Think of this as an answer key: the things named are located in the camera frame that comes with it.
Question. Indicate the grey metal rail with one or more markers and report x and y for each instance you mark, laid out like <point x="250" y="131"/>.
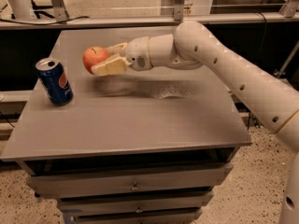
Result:
<point x="90" y="23"/>

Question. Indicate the bottom grey drawer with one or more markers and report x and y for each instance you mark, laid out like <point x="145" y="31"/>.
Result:
<point x="184" y="215"/>

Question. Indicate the red apple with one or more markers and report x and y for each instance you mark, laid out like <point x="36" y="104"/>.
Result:
<point x="93" y="56"/>

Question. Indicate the middle grey drawer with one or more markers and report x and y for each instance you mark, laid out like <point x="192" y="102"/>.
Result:
<point x="137" y="203"/>

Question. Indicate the grey drawer cabinet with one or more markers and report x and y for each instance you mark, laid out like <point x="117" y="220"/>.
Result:
<point x="138" y="120"/>

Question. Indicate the top grey drawer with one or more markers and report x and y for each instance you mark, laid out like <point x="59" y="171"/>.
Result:
<point x="130" y="181"/>

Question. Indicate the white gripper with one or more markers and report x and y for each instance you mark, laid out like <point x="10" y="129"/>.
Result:
<point x="137" y="53"/>

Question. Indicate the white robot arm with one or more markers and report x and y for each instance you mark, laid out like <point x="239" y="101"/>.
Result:
<point x="192" y="45"/>

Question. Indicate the grey drawer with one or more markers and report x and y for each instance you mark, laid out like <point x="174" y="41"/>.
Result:
<point x="130" y="181"/>
<point x="184" y="215"/>
<point x="137" y="203"/>

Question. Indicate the blue pepsi can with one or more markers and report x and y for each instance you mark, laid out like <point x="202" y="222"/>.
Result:
<point x="53" y="77"/>

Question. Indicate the metal bracket post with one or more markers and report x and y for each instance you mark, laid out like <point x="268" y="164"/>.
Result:
<point x="178" y="9"/>

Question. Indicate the white pipe background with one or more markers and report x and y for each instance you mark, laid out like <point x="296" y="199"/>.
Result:
<point x="22" y="9"/>

